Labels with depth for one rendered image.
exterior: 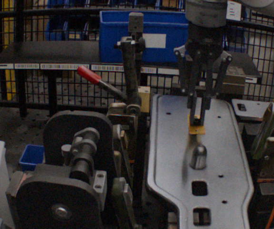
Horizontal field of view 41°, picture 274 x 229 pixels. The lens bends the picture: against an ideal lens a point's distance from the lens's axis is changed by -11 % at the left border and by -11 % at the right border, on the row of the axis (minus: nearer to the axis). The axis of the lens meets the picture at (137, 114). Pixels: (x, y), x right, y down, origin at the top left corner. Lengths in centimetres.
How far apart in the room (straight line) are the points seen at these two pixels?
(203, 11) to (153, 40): 46
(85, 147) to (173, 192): 27
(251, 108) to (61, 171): 69
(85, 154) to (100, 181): 4
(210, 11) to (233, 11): 63
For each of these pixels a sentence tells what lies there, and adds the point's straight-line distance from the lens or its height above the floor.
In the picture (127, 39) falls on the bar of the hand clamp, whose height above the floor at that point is 121.
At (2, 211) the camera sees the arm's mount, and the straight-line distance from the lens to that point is 94.
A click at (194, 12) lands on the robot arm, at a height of 130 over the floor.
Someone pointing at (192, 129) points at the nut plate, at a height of 103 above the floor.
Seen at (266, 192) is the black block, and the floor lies 99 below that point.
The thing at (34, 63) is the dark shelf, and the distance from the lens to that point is 127.
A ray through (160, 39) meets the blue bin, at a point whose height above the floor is 111.
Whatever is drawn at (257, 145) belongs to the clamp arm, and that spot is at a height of 102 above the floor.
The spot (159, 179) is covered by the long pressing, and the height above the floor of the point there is 100.
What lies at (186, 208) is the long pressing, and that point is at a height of 100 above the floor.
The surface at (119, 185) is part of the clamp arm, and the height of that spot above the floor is 110.
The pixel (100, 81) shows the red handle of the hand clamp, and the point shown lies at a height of 112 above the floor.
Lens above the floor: 147
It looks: 28 degrees down
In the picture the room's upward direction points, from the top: 3 degrees clockwise
